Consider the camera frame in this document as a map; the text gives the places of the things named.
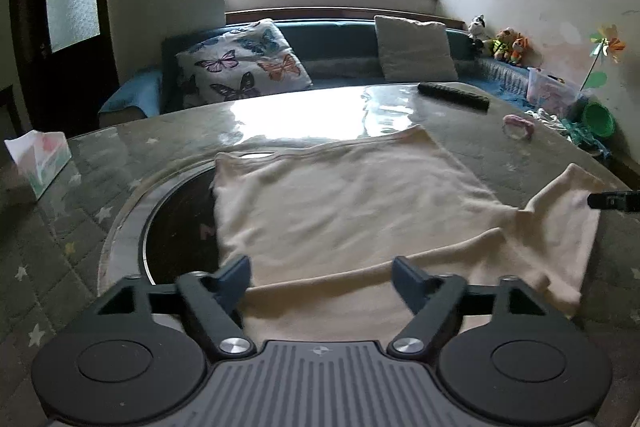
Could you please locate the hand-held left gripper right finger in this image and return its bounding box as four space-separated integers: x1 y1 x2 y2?
386 255 552 358

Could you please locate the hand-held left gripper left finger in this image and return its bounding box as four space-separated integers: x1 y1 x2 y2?
93 255 257 361

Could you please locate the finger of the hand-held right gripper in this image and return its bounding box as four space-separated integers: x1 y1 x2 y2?
587 189 640 211

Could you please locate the cream knit garment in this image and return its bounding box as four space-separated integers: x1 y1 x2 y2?
212 126 607 344

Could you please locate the teal mesh net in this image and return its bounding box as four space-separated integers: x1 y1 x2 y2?
560 117 612 158

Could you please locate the round black inset cooktop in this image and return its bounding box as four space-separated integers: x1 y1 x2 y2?
97 152 281 303

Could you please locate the green toy bucket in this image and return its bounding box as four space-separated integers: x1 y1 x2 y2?
582 102 616 138

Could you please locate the clear plastic storage box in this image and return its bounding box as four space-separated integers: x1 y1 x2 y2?
526 67 583 118

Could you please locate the pink tape roll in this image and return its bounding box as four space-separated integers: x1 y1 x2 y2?
502 114 535 142

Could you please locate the colourful toy pinwheel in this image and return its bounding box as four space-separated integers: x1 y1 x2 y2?
580 24 627 92

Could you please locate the blue quilted sofa cover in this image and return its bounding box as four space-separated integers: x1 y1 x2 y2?
475 57 531 100

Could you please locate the orange plush toy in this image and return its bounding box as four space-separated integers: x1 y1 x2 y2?
510 34 532 66

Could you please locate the yellow plush toy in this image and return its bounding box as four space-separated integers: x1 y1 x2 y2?
492 27 516 60

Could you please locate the black remote control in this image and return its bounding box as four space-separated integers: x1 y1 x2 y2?
417 82 490 111

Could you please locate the blue blanket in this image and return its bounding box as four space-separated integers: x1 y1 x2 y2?
97 69 163 118

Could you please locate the butterfly print pillow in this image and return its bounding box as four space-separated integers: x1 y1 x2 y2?
175 18 313 108

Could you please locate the black and white cow plush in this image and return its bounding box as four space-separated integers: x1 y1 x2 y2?
467 14 493 55

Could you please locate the tissue box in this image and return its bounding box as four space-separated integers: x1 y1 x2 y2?
4 130 71 200

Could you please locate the plain beige pillow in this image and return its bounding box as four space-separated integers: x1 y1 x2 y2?
374 15 459 82

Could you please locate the dark teal sofa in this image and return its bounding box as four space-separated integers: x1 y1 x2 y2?
97 19 531 128

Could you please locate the dark door with frosted glass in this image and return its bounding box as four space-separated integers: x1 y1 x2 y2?
9 0 121 140

